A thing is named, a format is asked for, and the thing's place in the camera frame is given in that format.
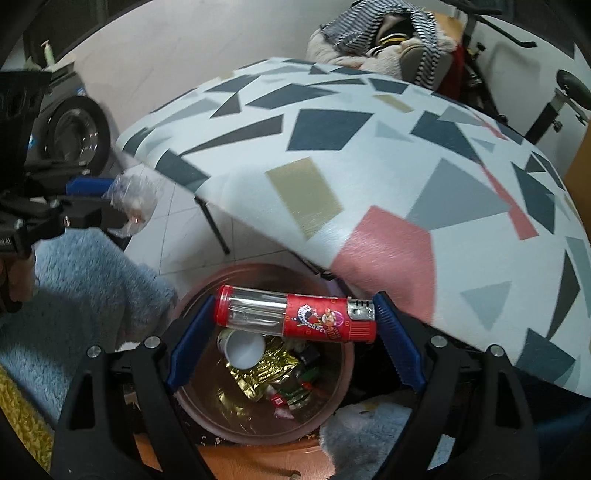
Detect geometric patterned tablecloth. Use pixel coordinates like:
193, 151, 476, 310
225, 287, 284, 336
117, 58, 590, 396

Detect green red snack wrapper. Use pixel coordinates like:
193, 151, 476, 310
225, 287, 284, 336
263, 360, 341, 423

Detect washing machine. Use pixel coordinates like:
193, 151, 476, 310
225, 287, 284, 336
26, 63, 111, 175

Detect chair with clothes pile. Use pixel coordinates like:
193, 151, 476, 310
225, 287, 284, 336
305, 6, 459, 91

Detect gold foil snack bag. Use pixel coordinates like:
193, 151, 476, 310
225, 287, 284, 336
226, 336, 301, 409

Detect black exercise bike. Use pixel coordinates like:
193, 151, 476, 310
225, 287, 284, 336
447, 1, 590, 144

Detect striped black white shirt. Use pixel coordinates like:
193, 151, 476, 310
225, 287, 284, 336
320, 0, 442, 89

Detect red clear tube container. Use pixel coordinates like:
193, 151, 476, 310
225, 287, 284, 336
213, 285, 378, 343

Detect clear plastic bag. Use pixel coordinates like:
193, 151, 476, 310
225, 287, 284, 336
103, 174, 158, 238

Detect brown round trash bin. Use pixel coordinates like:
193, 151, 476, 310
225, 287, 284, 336
174, 263, 355, 445

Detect person's left hand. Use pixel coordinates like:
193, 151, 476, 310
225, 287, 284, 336
1, 252, 36, 302

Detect yellow-green paper cup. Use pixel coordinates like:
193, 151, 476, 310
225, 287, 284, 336
216, 328, 266, 370

